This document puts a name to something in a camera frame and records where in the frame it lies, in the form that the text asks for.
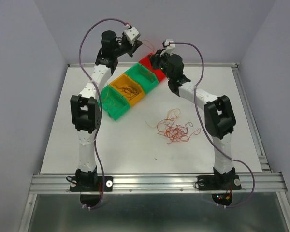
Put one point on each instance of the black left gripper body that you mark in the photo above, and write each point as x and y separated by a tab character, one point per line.
125	47

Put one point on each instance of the aluminium right side rail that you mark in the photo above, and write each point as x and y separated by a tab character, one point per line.
251	123

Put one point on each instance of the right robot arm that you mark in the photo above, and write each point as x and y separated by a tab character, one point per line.
219	117

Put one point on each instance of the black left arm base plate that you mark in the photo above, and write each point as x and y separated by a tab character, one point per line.
108	185

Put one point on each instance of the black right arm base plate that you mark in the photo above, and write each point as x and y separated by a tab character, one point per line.
216	183

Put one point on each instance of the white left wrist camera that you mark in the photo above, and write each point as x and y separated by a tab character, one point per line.
131	33

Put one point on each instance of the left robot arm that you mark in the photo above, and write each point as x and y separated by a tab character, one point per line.
86	114

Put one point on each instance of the aluminium back rail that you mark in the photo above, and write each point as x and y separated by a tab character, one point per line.
130	64

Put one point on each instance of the aluminium front rail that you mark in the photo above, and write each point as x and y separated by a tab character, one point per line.
152	184

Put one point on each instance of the green plastic bin front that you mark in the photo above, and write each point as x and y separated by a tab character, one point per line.
113	103

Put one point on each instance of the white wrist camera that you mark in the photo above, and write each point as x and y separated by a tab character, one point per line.
168	47
131	33

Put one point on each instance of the green plastic bin near red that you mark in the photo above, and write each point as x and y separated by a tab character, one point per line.
143	76

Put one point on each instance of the yellow plastic bin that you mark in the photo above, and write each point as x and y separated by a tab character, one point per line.
129	89

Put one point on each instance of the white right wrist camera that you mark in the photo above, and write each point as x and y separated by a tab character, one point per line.
168	47

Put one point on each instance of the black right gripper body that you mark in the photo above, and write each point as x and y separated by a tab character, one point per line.
163	61

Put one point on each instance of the aluminium rail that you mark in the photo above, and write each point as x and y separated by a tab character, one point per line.
130	64
152	184
251	123

